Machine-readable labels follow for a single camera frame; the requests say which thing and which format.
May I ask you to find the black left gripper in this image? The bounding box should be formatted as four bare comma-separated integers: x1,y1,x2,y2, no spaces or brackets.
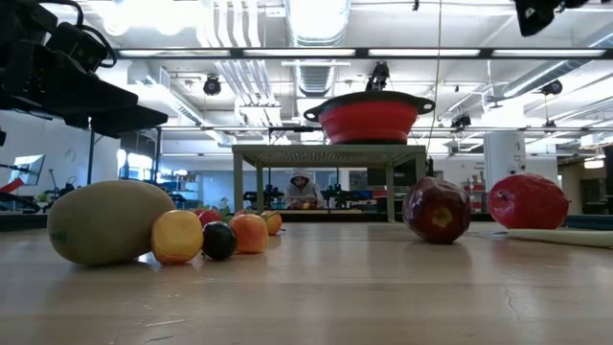
0,0,139,127

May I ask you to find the red colander grey rim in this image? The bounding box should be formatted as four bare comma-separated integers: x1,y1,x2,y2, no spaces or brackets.
303,90,437,147

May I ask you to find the background computer monitor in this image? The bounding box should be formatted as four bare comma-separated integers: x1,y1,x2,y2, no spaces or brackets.
8,153,47,188

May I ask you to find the white room pillar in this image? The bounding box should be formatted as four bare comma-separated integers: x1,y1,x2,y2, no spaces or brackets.
483,131,528,179

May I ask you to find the dark purple plum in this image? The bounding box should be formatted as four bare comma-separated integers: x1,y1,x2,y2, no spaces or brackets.
201,220,238,262

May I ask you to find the person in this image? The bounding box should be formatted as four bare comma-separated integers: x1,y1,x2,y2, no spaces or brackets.
284,168,328,211

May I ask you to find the green perforated metal shelf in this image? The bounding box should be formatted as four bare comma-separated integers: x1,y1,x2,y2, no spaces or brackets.
232,144,427,224

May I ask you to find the dark red apple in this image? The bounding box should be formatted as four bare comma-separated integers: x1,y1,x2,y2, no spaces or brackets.
401,176,472,245

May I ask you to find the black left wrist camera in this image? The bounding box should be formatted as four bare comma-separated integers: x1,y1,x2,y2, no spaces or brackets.
44,21,107,72

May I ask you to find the black left camera cable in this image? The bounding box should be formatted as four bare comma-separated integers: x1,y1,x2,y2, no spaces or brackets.
36,0,117,67

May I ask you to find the black overhead camera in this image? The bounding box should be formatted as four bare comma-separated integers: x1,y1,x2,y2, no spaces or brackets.
365,60,392,92

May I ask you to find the silver ceiling duct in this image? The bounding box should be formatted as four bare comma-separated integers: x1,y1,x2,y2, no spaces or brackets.
285,0,353,97

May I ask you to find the knife with cream handle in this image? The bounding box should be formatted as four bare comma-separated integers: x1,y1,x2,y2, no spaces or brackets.
492,227,613,249

